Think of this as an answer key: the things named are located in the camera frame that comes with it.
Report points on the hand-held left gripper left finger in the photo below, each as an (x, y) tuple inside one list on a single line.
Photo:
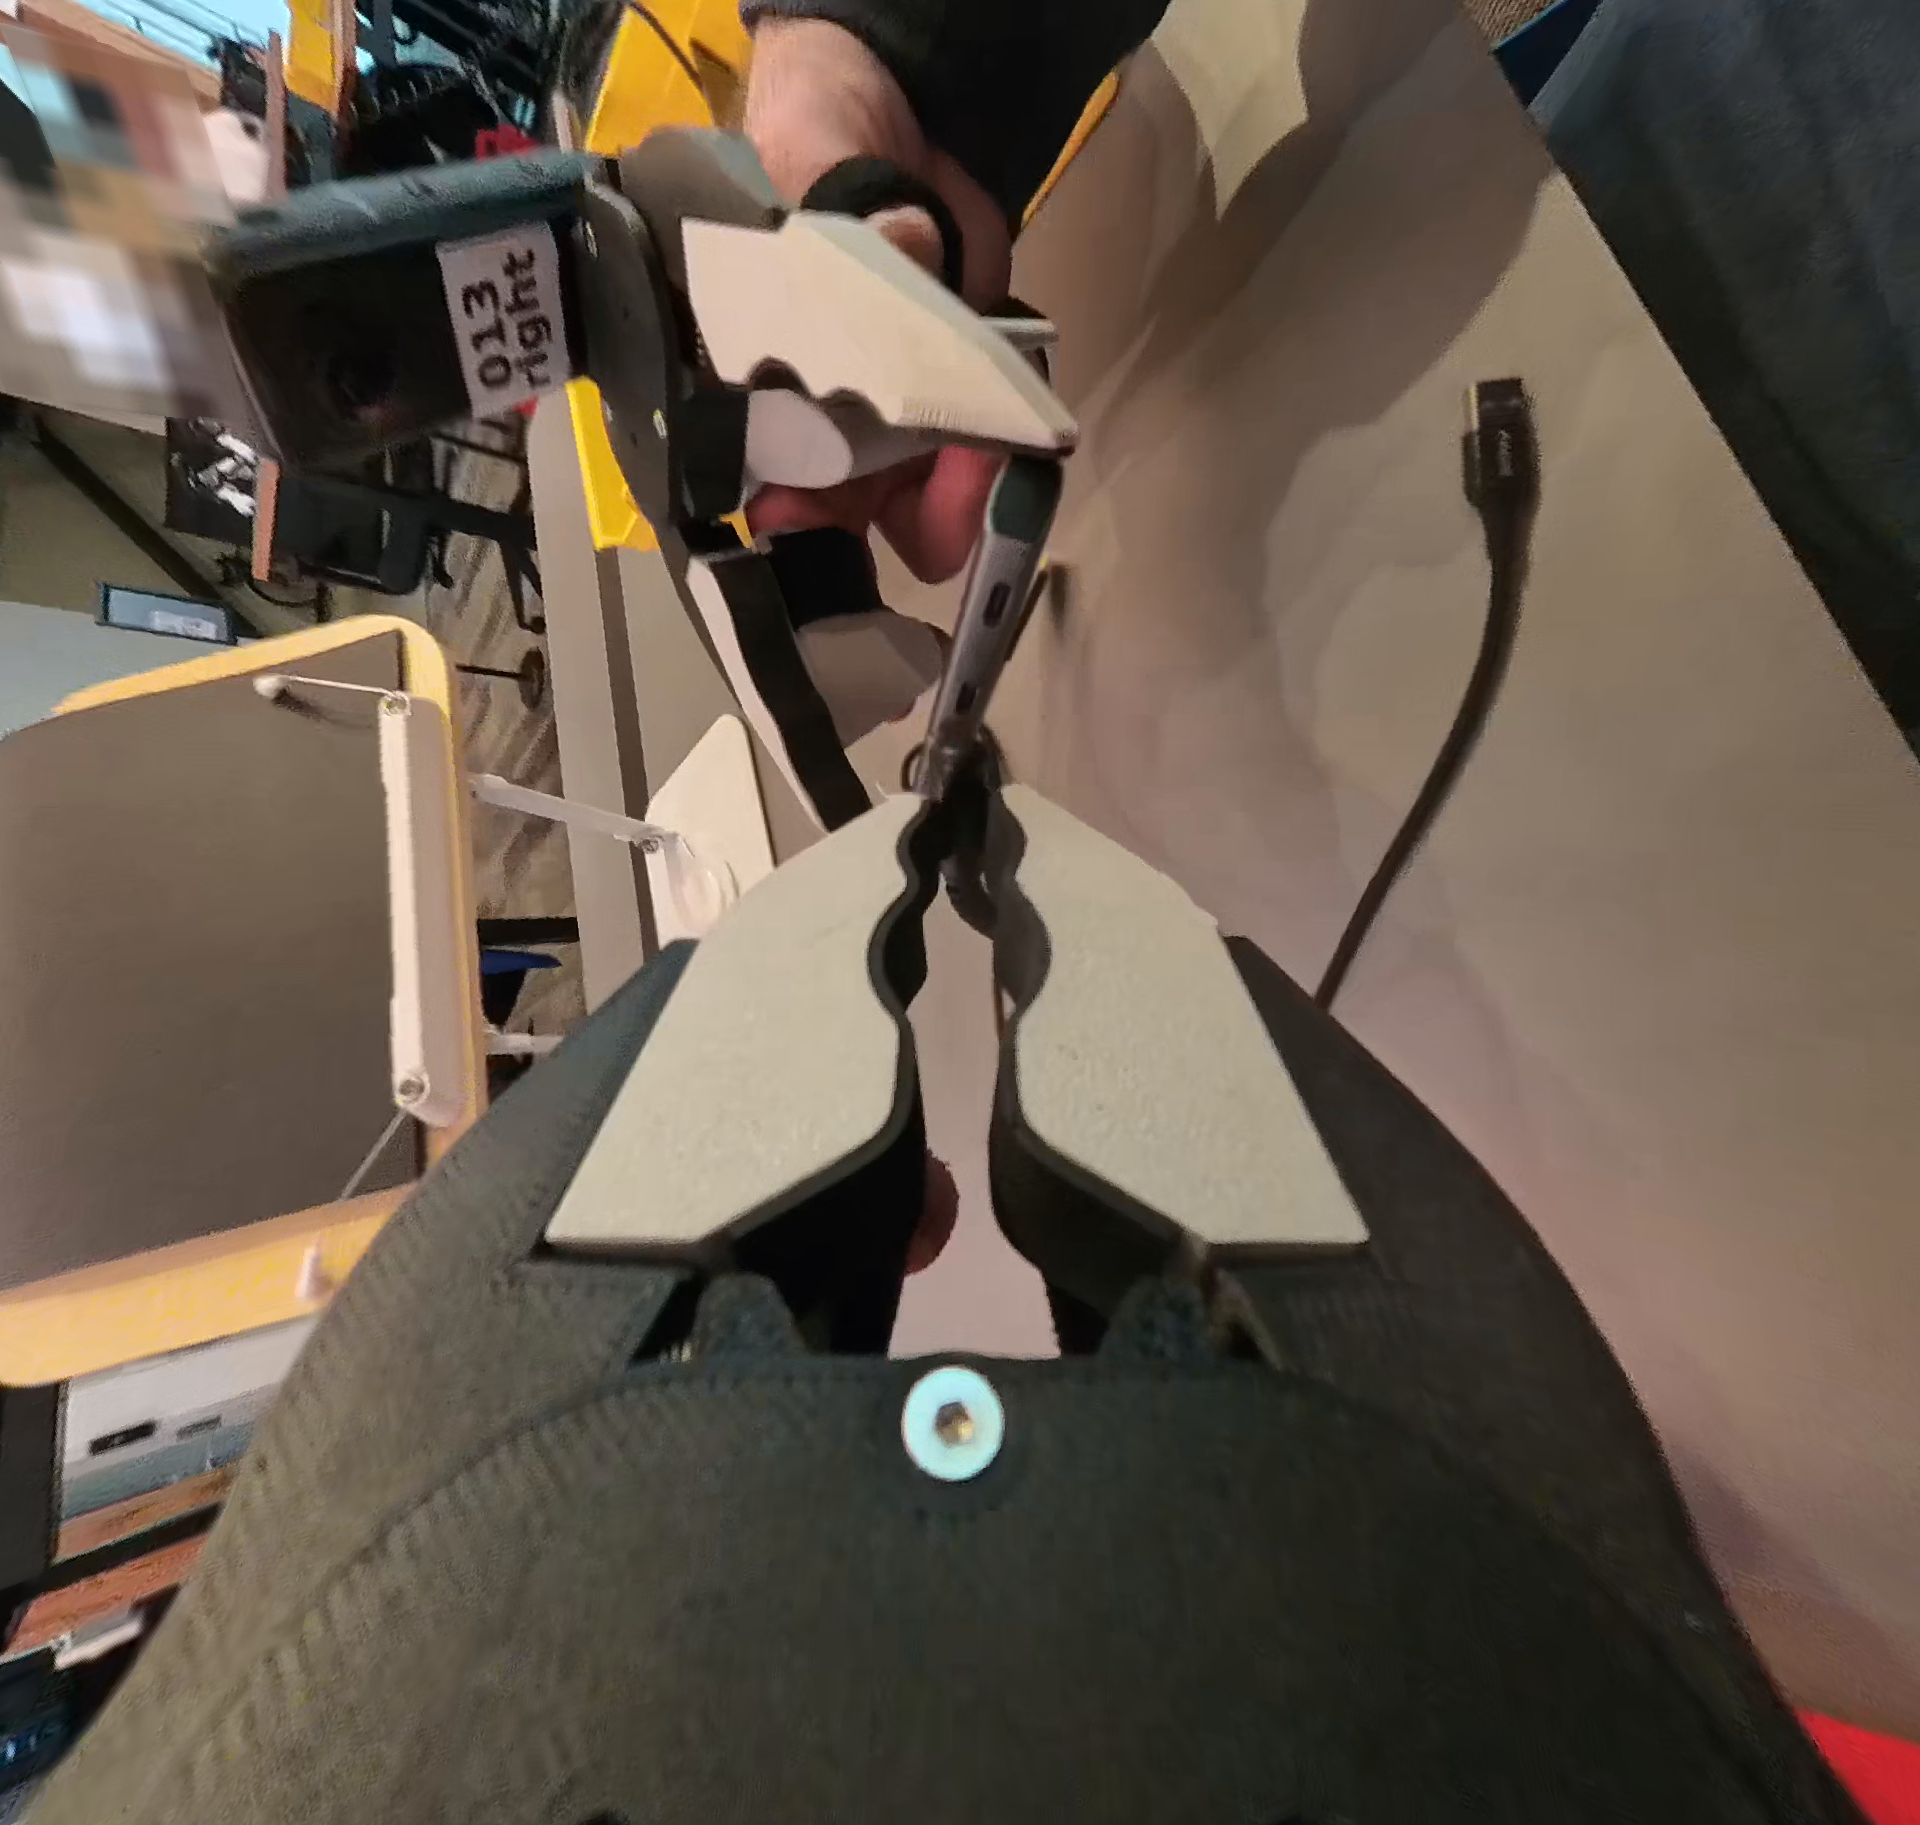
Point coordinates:
[(721, 1090)]

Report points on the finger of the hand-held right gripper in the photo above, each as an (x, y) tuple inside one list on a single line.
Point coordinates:
[(870, 310), (841, 440)]

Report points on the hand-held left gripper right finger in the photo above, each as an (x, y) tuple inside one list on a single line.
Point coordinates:
[(1187, 1090)]

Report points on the grey usb hub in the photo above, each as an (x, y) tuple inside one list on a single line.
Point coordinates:
[(1012, 596)]

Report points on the yellow plastic bin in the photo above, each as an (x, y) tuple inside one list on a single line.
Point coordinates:
[(677, 10)]

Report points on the red plastic bin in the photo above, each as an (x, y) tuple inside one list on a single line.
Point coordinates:
[(1872, 1777)]

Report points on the person's right forearm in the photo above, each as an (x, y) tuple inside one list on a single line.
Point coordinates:
[(991, 26)]

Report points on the person's right hand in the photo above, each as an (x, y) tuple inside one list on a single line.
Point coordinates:
[(841, 131)]

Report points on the person's left hand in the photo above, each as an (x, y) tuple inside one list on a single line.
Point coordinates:
[(937, 1219)]

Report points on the dark board with wooden rim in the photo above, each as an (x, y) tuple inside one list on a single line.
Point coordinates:
[(180, 955)]

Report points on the white desktop machine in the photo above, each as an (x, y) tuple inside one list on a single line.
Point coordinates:
[(167, 1421)]

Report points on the person's blue jeans leg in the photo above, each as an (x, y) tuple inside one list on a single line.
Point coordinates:
[(1771, 266)]

